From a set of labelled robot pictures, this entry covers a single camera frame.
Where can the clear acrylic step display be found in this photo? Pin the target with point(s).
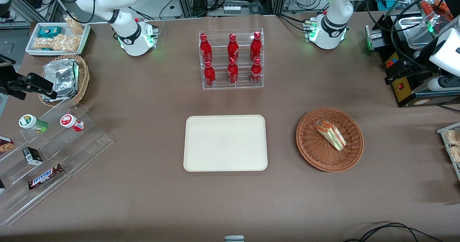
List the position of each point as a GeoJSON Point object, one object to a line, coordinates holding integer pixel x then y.
{"type": "Point", "coordinates": [82, 145]}

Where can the green drink bottle white lid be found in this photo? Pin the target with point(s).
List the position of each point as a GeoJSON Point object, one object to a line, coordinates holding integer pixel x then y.
{"type": "Point", "coordinates": [30, 122]}

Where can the white rectangular snack tray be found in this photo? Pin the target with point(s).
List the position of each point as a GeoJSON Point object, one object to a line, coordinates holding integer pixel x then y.
{"type": "Point", "coordinates": [32, 49]}

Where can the clear wrapped rice cracker pack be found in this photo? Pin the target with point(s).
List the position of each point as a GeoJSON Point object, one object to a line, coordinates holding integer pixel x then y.
{"type": "Point", "coordinates": [455, 154]}
{"type": "Point", "coordinates": [453, 137]}

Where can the red drink bottle white lid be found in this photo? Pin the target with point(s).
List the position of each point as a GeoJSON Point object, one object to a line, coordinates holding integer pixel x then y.
{"type": "Point", "coordinates": [71, 122]}

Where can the white power strip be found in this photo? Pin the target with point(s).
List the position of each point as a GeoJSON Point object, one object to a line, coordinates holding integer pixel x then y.
{"type": "Point", "coordinates": [232, 9]}

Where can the small grey device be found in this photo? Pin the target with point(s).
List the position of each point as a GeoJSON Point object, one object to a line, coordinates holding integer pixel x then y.
{"type": "Point", "coordinates": [234, 238]}

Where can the black food warmer cabinet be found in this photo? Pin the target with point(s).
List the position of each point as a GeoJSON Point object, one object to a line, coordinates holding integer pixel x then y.
{"type": "Point", "coordinates": [409, 91]}

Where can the red cola bottle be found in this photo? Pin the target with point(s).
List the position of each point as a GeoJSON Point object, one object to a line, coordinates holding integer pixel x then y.
{"type": "Point", "coordinates": [256, 73]}
{"type": "Point", "coordinates": [233, 48]}
{"type": "Point", "coordinates": [205, 49]}
{"type": "Point", "coordinates": [255, 47]}
{"type": "Point", "coordinates": [233, 73]}
{"type": "Point", "coordinates": [209, 76]}

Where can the triangular sandwich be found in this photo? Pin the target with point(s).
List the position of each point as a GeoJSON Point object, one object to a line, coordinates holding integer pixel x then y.
{"type": "Point", "coordinates": [330, 135]}

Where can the steel food pan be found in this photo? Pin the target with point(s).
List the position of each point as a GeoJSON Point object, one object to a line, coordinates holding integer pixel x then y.
{"type": "Point", "coordinates": [413, 31]}

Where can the orange fried food pieces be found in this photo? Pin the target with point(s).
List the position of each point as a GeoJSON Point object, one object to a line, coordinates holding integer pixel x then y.
{"type": "Point", "coordinates": [436, 8]}

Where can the brown round wicker basket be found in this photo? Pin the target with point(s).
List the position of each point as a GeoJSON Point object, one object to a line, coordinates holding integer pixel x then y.
{"type": "Point", "coordinates": [312, 141]}

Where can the small black carton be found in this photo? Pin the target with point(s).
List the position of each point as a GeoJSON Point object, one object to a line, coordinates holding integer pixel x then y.
{"type": "Point", "coordinates": [33, 155]}

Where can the clear bag of peanuts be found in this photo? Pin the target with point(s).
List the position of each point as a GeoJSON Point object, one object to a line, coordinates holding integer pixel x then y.
{"type": "Point", "coordinates": [57, 43]}
{"type": "Point", "coordinates": [74, 24]}

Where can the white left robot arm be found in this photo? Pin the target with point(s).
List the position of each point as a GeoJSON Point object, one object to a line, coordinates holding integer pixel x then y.
{"type": "Point", "coordinates": [334, 4]}

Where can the Snickers chocolate bar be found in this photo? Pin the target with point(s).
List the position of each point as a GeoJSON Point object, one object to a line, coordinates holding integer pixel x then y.
{"type": "Point", "coordinates": [45, 176]}

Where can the light tan wicker basket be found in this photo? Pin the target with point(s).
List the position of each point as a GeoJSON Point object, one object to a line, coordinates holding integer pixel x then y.
{"type": "Point", "coordinates": [84, 77]}

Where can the clear acrylic bottle rack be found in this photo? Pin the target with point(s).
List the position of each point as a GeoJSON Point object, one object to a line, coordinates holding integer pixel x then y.
{"type": "Point", "coordinates": [219, 83]}

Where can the white rack with snacks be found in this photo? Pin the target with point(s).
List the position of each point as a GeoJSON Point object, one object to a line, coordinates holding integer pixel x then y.
{"type": "Point", "coordinates": [453, 170]}

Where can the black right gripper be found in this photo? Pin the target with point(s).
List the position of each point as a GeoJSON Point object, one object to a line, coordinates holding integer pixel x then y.
{"type": "Point", "coordinates": [8, 79]}

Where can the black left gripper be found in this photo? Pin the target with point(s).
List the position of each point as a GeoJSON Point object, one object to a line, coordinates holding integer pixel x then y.
{"type": "Point", "coordinates": [414, 66]}

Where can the teal snack packet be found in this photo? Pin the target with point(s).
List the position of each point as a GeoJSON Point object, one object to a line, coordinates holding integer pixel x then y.
{"type": "Point", "coordinates": [49, 31]}

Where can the beige plastic serving tray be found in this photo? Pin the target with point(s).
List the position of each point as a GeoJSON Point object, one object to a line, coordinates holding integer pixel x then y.
{"type": "Point", "coordinates": [225, 143]}

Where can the brown cookie box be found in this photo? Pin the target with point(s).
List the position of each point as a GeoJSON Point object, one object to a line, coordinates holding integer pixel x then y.
{"type": "Point", "coordinates": [5, 145]}

